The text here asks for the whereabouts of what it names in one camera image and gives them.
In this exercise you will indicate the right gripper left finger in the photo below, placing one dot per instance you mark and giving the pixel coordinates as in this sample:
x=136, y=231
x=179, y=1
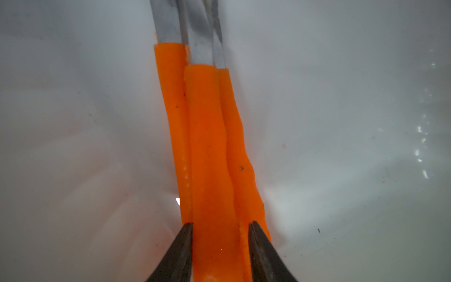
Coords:
x=176, y=264

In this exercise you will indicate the white rectangular storage box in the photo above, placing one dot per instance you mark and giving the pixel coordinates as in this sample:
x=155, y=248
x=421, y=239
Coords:
x=346, y=110

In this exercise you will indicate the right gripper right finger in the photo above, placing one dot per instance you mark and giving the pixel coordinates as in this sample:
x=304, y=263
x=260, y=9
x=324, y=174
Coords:
x=266, y=264

